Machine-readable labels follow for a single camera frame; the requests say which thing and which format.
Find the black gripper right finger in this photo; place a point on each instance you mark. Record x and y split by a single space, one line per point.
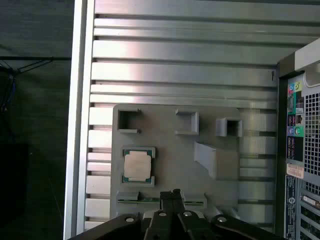
178 202

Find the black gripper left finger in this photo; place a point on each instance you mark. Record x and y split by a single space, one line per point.
166 202

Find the CPU with silver top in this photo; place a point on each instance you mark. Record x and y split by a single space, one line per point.
137 166

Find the green RAM stick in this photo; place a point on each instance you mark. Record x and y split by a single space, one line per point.
147 200

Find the grey plastic parts rack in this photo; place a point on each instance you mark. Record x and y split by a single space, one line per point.
170 160

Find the black PC case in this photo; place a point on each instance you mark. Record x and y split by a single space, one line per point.
312 125

